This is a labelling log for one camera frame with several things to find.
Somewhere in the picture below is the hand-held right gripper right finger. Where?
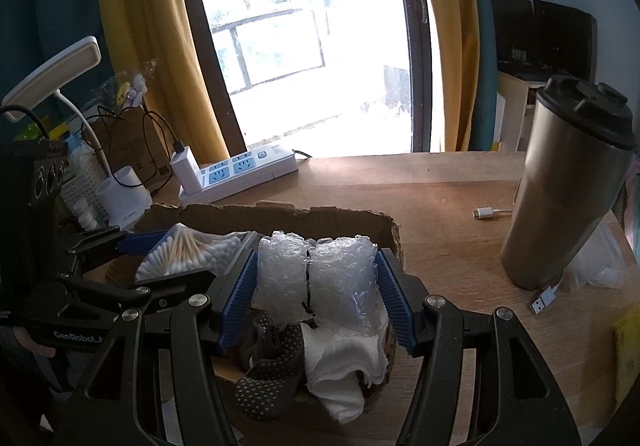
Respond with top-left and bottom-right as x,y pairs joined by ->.
374,247 -> 582,446

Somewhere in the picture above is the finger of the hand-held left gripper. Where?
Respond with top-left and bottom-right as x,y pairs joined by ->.
134,267 -> 217,314
67,226 -> 173,273

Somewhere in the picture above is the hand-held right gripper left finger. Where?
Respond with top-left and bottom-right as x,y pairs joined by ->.
64,247 -> 260,446

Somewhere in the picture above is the cotton swabs pack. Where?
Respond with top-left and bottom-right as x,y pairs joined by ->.
134,223 -> 251,283

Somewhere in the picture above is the clear bubble wrap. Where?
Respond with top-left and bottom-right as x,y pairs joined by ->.
251,230 -> 387,339

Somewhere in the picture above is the white cloth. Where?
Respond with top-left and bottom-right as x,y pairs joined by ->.
299,319 -> 392,424

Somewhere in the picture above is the brown cardboard box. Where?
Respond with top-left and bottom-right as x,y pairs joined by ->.
107,202 -> 405,409

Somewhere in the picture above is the white perforated basket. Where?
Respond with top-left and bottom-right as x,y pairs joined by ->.
59,149 -> 110,229

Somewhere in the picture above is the white charger plug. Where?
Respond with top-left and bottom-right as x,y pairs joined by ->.
169,145 -> 203,193

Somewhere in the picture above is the brown paper bag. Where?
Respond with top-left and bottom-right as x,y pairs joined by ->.
89,105 -> 177,199

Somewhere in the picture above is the white power strip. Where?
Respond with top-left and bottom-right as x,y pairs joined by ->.
178,143 -> 300,206

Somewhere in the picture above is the grey usb plug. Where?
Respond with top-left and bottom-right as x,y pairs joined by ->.
529,282 -> 563,316

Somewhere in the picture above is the yellow toy in clear bag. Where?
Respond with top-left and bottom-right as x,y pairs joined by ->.
112,69 -> 151,110

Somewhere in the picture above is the white desk lamp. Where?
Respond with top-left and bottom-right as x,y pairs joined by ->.
1,35 -> 154,231

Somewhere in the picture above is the stainless steel tumbler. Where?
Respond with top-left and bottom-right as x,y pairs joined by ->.
499,73 -> 639,293

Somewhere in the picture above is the clear plastic bag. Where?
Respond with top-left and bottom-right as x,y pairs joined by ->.
569,220 -> 632,289

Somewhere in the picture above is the yellow curtain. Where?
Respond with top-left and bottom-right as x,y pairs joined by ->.
406,0 -> 490,153
94,0 -> 232,163

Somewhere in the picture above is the white cabinet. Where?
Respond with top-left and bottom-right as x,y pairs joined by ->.
494,70 -> 547,153

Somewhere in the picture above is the teal curtain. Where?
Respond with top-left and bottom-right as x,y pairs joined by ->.
459,0 -> 517,153
0,0 -> 117,139

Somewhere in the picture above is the yellow tissue pack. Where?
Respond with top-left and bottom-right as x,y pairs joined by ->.
611,315 -> 640,409

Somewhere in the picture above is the black monitor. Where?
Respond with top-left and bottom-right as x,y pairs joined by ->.
491,0 -> 599,83

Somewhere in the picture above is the black cable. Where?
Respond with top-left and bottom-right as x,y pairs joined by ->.
92,104 -> 183,164

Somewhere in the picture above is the white charging cable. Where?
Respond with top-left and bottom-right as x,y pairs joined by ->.
471,205 -> 517,221

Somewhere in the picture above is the brown door frame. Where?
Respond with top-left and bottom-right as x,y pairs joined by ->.
171,0 -> 434,155

